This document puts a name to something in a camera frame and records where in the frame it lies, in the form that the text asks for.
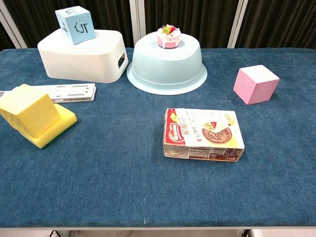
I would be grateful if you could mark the printed snack carton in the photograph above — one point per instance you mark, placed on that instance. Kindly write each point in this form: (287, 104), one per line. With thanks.
(217, 128)

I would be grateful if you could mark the white folding laptop stand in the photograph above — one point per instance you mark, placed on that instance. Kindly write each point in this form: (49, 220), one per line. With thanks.
(74, 91)

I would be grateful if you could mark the light blue plastic basin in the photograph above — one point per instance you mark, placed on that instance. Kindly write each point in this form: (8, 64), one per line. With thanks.
(168, 69)

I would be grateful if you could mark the dark blue table cloth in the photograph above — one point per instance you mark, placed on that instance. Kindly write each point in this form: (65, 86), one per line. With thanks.
(123, 172)

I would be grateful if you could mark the toy cake with fruit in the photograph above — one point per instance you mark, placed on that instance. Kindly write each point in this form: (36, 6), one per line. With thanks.
(169, 39)

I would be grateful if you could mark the yellow sponge green base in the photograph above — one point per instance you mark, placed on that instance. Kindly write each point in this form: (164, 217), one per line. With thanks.
(63, 118)

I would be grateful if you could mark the white plastic storage bin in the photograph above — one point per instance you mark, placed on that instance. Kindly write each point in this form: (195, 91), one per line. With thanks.
(81, 61)

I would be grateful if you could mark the pink foam cube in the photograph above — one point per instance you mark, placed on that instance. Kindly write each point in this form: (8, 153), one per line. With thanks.
(249, 86)

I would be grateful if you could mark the light blue numbered cube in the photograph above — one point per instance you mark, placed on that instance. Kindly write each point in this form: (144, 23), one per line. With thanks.
(79, 27)

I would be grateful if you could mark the yellow foam cube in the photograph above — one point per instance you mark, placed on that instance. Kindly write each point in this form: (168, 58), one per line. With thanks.
(34, 108)

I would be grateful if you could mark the white partition post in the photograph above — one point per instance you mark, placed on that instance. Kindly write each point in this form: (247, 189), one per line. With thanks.
(137, 17)
(237, 24)
(12, 27)

